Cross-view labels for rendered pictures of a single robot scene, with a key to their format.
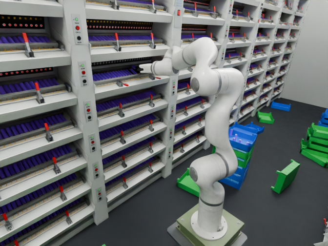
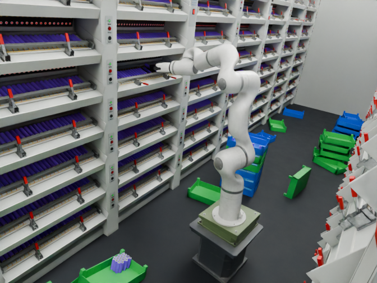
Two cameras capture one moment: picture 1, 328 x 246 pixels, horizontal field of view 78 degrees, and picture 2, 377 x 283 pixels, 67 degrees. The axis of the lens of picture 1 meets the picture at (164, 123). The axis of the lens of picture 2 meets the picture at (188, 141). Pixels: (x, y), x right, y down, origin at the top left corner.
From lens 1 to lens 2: 0.55 m
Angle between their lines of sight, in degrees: 9
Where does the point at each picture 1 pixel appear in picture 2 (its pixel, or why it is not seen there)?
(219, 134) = (241, 127)
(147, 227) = (161, 234)
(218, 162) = (239, 152)
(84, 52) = (113, 51)
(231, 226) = (248, 215)
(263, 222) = (276, 224)
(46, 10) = (86, 13)
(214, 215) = (234, 202)
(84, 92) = (109, 90)
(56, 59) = (90, 58)
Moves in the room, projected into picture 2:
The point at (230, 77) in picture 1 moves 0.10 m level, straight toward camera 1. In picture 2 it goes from (249, 78) to (250, 83)
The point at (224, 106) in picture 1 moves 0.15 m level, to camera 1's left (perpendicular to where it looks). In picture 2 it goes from (245, 103) to (214, 101)
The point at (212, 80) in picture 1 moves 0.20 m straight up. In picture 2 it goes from (237, 80) to (244, 32)
